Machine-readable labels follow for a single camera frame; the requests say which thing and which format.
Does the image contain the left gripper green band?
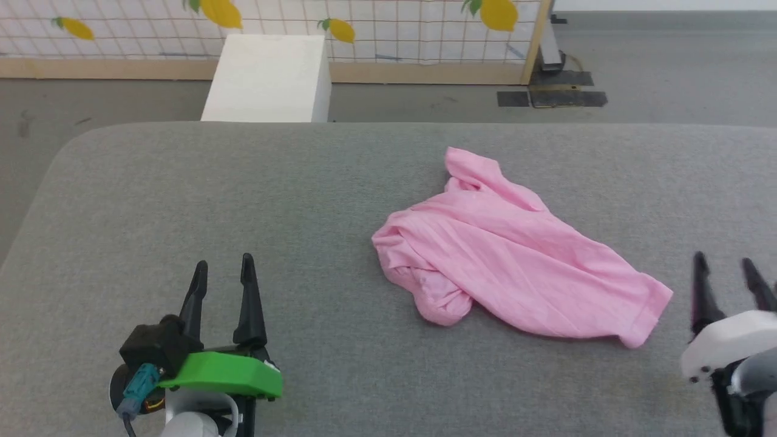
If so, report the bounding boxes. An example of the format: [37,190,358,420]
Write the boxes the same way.
[157,253,284,437]

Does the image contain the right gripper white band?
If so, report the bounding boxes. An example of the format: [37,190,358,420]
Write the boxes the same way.
[679,251,777,437]

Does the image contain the pink garment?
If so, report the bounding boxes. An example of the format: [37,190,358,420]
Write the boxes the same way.
[371,146,674,350]

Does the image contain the white box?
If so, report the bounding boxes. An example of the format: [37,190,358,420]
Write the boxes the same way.
[201,34,332,123]

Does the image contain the lemon print grid partition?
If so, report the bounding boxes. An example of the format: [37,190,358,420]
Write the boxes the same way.
[0,0,553,86]

